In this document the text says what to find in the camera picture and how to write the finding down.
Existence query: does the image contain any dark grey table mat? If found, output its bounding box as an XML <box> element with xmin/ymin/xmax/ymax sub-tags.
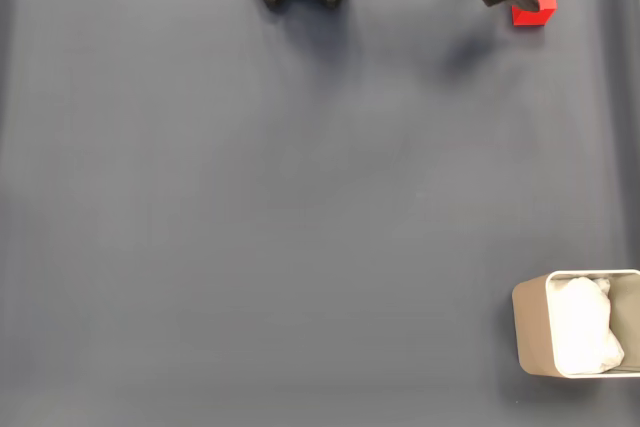
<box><xmin>0</xmin><ymin>0</ymin><xmax>640</xmax><ymax>427</ymax></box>

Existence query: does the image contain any red cube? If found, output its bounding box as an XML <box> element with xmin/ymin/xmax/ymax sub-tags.
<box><xmin>511</xmin><ymin>0</ymin><xmax>557</xmax><ymax>27</ymax></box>

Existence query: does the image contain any beige rounded box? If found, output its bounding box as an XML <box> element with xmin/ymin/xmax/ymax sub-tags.
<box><xmin>511</xmin><ymin>269</ymin><xmax>640</xmax><ymax>380</ymax></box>

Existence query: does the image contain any white crumpled paper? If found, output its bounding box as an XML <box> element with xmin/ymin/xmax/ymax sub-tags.
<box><xmin>548</xmin><ymin>275</ymin><xmax>627</xmax><ymax>376</ymax></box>

